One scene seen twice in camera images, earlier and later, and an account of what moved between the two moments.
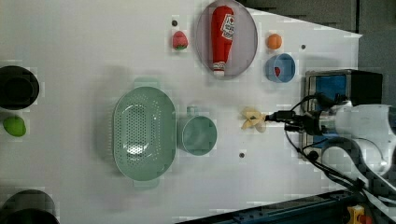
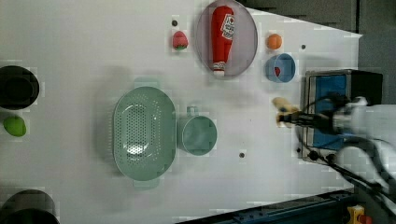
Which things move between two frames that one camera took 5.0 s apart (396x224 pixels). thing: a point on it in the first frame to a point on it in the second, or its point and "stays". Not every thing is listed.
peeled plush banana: x=254 y=118 to x=284 y=107
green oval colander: x=145 y=133 stays
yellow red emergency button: x=357 y=216 stays
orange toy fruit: x=274 y=41 stays
